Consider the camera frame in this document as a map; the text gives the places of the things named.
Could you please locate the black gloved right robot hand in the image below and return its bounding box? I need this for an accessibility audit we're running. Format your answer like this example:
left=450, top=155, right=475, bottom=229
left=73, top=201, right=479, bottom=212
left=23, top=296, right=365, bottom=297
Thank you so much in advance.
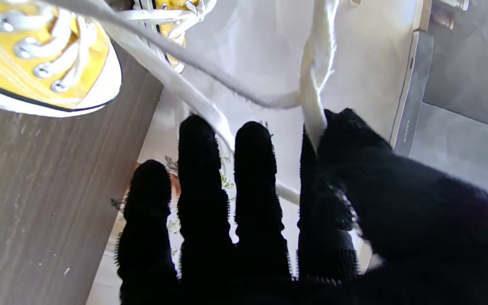
left=115, top=108, right=488, bottom=305

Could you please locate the yellow canvas sneaker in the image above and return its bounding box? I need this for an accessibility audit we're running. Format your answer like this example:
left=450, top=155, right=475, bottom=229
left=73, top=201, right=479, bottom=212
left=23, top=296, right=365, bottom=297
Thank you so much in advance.
left=133, top=0, right=217, bottom=73
left=0, top=0, right=122, bottom=118

